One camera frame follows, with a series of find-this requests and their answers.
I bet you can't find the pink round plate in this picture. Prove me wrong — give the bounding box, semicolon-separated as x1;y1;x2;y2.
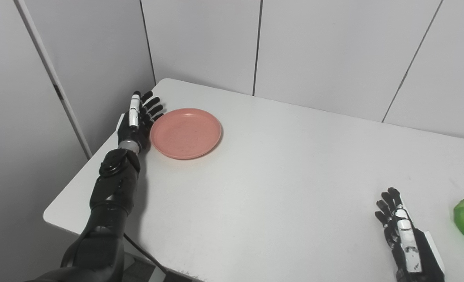
150;108;222;160

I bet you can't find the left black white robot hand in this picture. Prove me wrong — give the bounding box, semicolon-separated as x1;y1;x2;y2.
117;91;165;152

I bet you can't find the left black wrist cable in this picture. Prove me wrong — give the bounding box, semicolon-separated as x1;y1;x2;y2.
123;233;170;275

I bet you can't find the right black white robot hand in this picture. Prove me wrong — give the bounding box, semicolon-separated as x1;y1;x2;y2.
374;187;446;282

